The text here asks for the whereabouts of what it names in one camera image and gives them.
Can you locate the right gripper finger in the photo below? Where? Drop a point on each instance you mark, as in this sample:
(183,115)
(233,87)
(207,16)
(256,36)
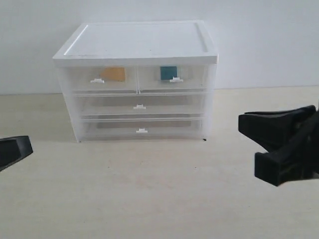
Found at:
(272,130)
(295,161)

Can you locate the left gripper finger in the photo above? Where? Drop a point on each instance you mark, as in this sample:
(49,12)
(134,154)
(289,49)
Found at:
(14,149)

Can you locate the yellow cheese wedge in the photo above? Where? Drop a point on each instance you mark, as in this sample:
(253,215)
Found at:
(113,74)

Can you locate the white plastic drawer cabinet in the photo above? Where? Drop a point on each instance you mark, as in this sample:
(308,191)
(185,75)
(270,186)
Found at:
(137,44)

